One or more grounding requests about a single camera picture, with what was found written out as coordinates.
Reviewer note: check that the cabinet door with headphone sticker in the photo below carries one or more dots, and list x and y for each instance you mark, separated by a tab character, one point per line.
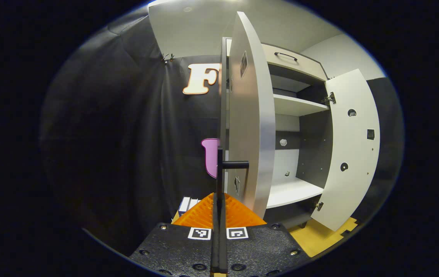
354	154

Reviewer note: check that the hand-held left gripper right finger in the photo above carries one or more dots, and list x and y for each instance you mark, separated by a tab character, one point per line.
265	246

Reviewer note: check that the beige double-door shoe cabinet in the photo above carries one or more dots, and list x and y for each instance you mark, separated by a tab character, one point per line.
313	146

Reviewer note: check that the black cloth clip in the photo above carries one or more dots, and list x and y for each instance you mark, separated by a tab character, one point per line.
167	57

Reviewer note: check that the ceiling light panel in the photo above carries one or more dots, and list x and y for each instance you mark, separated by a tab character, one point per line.
192	2

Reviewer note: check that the black backdrop cloth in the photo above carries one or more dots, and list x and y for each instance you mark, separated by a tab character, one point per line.
127	134

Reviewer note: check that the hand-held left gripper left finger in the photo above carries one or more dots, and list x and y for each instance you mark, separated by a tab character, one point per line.
177	250

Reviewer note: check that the cabinet door with camera sticker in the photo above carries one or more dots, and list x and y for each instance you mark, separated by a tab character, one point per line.
254	115

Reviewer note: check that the beige cabinet drawer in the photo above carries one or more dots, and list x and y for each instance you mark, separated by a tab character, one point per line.
304	63

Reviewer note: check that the blue and white box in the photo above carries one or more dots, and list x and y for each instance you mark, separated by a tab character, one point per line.
194	202
184	205

